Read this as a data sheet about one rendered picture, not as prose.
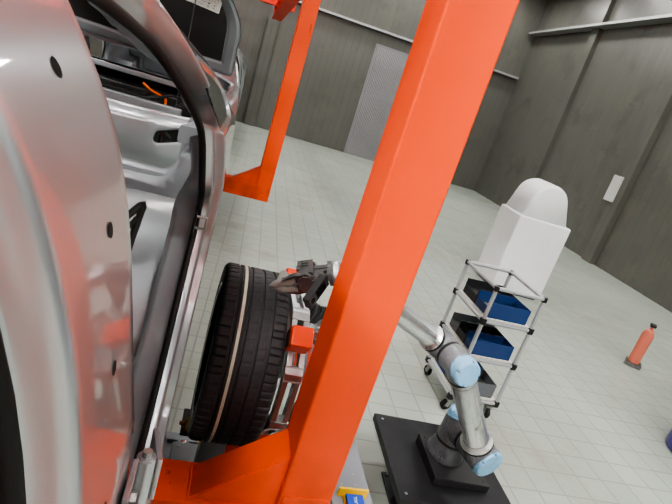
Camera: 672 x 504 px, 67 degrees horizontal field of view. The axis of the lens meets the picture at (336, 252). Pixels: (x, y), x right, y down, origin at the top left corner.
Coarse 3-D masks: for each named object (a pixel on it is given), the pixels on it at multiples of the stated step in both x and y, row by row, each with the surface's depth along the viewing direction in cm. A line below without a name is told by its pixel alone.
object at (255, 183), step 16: (304, 0) 483; (320, 0) 485; (304, 16) 488; (304, 32) 493; (304, 48) 498; (288, 64) 501; (288, 80) 506; (288, 96) 511; (288, 112) 517; (272, 128) 520; (272, 144) 526; (272, 160) 532; (240, 176) 534; (256, 176) 536; (272, 176) 538; (240, 192) 538; (256, 192) 541
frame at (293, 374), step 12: (300, 300) 193; (300, 312) 179; (300, 324) 179; (288, 360) 171; (300, 360) 172; (288, 372) 169; (300, 372) 170; (300, 384) 171; (276, 396) 174; (288, 396) 175; (276, 408) 173; (288, 408) 174; (276, 420) 175; (264, 432) 189; (276, 432) 185
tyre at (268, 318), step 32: (224, 288) 172; (256, 288) 175; (224, 320) 163; (256, 320) 167; (224, 352) 160; (256, 352) 164; (224, 384) 160; (256, 384) 163; (192, 416) 174; (224, 416) 165; (256, 416) 166
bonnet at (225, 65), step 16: (80, 0) 427; (160, 0) 424; (176, 0) 423; (192, 0) 421; (208, 0) 419; (224, 0) 414; (80, 16) 437; (96, 16) 437; (176, 16) 436; (208, 16) 434; (224, 16) 432; (96, 32) 446; (112, 32) 446; (192, 32) 447; (208, 32) 446; (224, 32) 445; (240, 32) 442; (208, 48) 458; (224, 48) 456; (224, 64) 467
